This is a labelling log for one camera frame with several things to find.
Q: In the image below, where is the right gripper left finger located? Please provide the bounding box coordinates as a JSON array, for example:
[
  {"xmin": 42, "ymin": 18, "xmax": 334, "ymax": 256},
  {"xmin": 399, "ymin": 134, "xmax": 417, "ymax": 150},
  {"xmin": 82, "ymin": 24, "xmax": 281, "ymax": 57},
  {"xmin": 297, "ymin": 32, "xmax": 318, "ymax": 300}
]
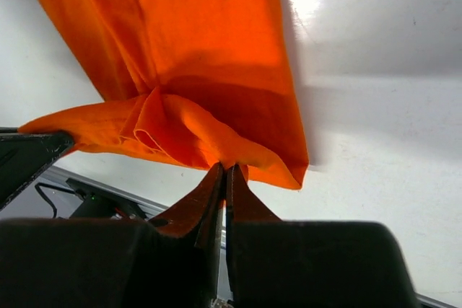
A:
[{"xmin": 149, "ymin": 163, "xmax": 225, "ymax": 250}]

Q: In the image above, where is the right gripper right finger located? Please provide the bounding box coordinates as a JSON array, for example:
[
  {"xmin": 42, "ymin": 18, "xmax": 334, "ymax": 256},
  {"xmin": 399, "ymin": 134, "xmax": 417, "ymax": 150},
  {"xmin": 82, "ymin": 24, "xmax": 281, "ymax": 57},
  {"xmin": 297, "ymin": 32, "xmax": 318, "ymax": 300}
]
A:
[{"xmin": 226, "ymin": 164, "xmax": 281, "ymax": 224}]

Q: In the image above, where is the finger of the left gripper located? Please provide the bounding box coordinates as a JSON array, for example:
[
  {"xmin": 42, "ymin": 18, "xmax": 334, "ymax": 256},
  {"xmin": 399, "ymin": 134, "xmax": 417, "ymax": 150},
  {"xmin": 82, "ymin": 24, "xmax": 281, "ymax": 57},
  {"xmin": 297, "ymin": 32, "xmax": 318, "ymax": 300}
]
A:
[{"xmin": 1, "ymin": 128, "xmax": 74, "ymax": 208}]

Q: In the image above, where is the aluminium rail frame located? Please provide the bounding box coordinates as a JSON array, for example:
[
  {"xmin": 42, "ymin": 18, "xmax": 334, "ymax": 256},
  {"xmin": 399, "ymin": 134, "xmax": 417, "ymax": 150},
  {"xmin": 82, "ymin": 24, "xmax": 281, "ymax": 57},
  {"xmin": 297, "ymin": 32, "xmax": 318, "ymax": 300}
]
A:
[{"xmin": 35, "ymin": 165, "xmax": 462, "ymax": 308}]

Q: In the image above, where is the orange t shirt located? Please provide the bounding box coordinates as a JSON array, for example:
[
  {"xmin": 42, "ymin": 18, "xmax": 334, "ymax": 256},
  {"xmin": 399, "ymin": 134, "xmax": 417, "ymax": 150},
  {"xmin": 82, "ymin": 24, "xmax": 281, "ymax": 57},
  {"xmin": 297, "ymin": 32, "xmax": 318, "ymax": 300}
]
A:
[{"xmin": 20, "ymin": 0, "xmax": 309, "ymax": 190}]

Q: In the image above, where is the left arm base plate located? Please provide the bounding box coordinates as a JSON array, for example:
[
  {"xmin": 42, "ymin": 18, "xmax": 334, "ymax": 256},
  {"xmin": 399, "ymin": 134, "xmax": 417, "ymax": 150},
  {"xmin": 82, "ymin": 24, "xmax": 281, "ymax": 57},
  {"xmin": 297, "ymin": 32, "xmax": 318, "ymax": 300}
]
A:
[{"xmin": 66, "ymin": 178, "xmax": 147, "ymax": 220}]

